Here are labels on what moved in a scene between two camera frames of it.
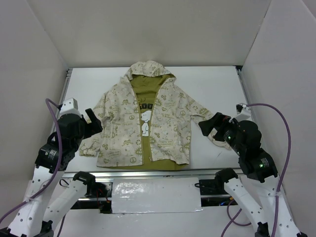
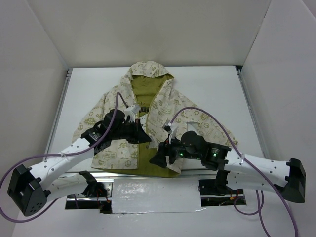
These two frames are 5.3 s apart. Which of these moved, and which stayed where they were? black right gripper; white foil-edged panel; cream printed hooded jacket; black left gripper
Moved: black left gripper; black right gripper
Stayed: white foil-edged panel; cream printed hooded jacket
